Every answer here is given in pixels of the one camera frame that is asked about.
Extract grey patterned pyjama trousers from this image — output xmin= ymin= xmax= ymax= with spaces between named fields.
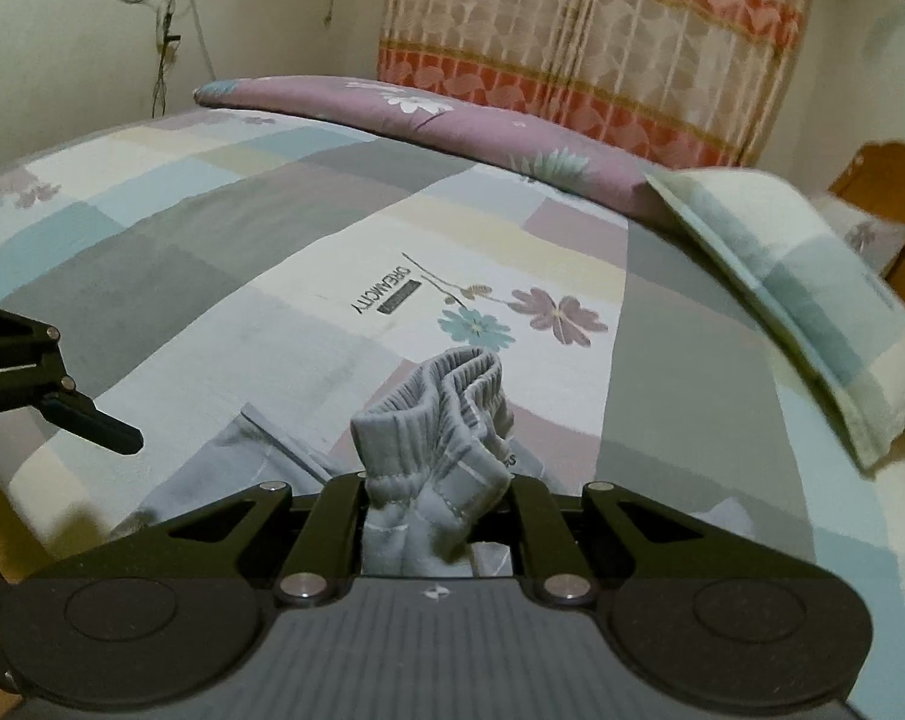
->
xmin=114 ymin=348 xmax=561 ymax=578

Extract checked patchwork bed sheet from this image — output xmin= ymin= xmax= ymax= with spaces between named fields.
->
xmin=0 ymin=110 xmax=905 ymax=718

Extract checked pastel pillow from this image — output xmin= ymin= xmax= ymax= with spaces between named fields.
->
xmin=646 ymin=167 xmax=905 ymax=472

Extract purple floral rolled quilt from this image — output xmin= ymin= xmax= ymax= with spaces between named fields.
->
xmin=194 ymin=75 xmax=678 ymax=231

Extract small floral back pillow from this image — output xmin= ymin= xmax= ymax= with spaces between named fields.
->
xmin=810 ymin=192 xmax=905 ymax=278

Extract wooden headboard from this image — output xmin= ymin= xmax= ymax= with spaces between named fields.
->
xmin=829 ymin=142 xmax=905 ymax=304

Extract beige and red curtain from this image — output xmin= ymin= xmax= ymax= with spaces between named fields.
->
xmin=377 ymin=0 xmax=810 ymax=167

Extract hanging wall cables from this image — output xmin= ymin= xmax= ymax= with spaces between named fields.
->
xmin=94 ymin=0 xmax=221 ymax=121

